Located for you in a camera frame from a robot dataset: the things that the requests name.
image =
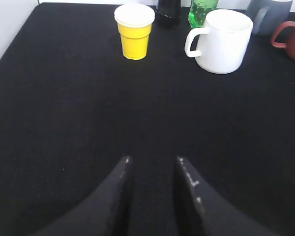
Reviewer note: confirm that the dark cola bottle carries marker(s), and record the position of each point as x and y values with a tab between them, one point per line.
167	12

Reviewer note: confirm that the green soda bottle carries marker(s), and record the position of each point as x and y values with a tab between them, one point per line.
198	11

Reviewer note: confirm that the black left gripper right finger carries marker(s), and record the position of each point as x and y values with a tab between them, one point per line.
201	211

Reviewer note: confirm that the grey ceramic mug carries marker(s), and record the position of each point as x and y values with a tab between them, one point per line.
267	15

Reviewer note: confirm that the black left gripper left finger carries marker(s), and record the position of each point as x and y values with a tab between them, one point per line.
105	212

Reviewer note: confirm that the white ceramic mug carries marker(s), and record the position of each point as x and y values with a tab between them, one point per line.
220	45

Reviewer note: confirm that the red ceramic mug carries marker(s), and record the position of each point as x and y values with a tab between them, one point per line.
289	45

